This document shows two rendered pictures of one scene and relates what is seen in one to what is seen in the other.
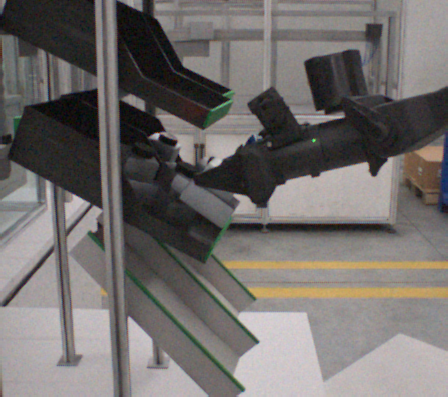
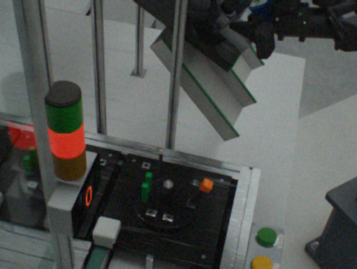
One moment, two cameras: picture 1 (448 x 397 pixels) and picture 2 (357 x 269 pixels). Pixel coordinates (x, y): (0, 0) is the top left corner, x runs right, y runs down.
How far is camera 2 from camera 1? 0.54 m
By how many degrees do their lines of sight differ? 33
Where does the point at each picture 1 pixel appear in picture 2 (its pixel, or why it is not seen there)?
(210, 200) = (237, 37)
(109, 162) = (179, 13)
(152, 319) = (193, 90)
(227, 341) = (237, 97)
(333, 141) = (316, 26)
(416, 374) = not seen: outside the picture
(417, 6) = not seen: outside the picture
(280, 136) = (284, 16)
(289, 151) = (288, 25)
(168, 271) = not seen: hidden behind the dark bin
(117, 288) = (176, 75)
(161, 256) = not seen: hidden behind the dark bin
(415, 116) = not seen: outside the picture
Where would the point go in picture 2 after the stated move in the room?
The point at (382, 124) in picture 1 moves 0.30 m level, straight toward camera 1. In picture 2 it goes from (342, 34) to (283, 144)
